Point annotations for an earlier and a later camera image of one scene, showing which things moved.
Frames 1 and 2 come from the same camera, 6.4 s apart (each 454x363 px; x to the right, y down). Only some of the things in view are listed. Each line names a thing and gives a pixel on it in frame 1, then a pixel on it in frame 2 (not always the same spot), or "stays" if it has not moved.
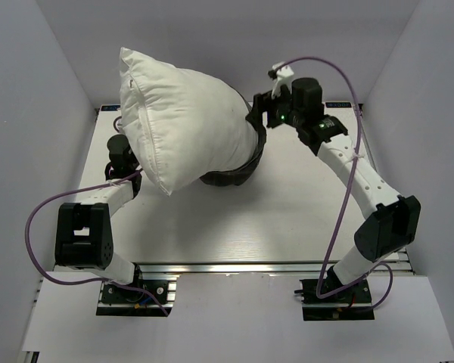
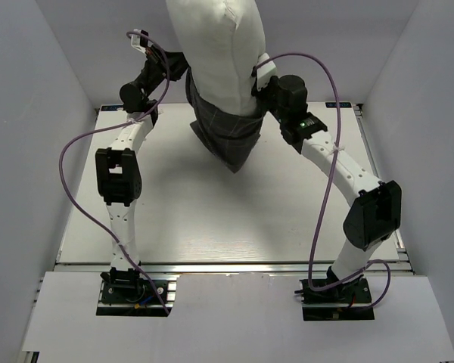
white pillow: (184, 124) → (220, 42)
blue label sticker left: (110, 107) stays
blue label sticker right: (338, 104) stays
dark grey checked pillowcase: (231, 178) → (233, 137)
